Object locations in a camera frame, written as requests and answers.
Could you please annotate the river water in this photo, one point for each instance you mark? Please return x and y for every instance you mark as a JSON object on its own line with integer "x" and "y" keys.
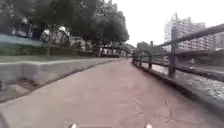
{"x": 203, "y": 81}

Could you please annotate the grey concrete kerb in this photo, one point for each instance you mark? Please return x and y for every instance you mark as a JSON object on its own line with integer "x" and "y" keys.
{"x": 186, "y": 88}

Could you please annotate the low grey concrete wall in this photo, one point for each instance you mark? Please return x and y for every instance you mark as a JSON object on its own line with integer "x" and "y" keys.
{"x": 50, "y": 68}

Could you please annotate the robot's own part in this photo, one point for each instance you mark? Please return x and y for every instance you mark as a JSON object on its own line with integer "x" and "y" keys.
{"x": 73, "y": 126}
{"x": 148, "y": 126}

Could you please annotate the dark wooden railing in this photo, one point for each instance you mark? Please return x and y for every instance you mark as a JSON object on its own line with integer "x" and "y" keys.
{"x": 172, "y": 56}

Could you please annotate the reddish paved path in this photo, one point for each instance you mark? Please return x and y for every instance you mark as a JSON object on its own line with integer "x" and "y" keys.
{"x": 110, "y": 90}

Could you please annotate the row of trees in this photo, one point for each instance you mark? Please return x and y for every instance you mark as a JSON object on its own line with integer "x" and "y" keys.
{"x": 80, "y": 23}

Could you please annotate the tall pale building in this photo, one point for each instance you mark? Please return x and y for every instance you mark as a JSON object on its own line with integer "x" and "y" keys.
{"x": 186, "y": 33}

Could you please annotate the grass strip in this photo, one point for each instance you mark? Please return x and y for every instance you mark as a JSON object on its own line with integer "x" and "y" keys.
{"x": 30, "y": 58}

